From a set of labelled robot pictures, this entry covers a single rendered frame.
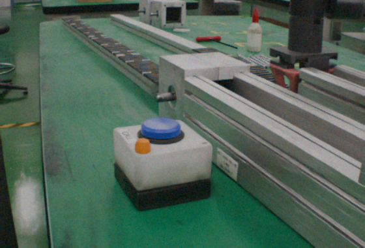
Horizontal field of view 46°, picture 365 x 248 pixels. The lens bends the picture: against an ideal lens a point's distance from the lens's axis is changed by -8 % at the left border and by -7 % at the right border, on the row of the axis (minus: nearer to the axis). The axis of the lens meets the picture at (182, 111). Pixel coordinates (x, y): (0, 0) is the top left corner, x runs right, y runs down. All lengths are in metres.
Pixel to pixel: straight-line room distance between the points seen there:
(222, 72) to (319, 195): 0.28
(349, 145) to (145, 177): 0.20
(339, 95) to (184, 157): 0.28
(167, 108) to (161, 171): 0.24
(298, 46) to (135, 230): 0.42
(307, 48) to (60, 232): 0.47
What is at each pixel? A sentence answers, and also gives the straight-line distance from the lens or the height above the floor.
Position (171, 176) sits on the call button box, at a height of 0.81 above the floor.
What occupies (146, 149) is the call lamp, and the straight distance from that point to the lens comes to 0.43.
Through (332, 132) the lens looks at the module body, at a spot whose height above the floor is 0.85.
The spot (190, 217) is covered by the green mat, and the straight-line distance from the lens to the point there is 0.44.
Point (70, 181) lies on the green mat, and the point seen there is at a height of 0.78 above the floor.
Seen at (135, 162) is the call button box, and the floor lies 0.83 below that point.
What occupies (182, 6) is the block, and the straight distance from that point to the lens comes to 1.60.
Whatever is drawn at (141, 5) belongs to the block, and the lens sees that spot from 1.75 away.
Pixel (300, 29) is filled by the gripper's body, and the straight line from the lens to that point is 0.72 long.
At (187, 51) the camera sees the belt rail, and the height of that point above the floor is 0.80.
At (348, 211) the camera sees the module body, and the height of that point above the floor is 0.84.
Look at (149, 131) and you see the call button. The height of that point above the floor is 0.85.
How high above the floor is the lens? 1.01
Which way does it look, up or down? 19 degrees down
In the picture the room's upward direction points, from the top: 2 degrees clockwise
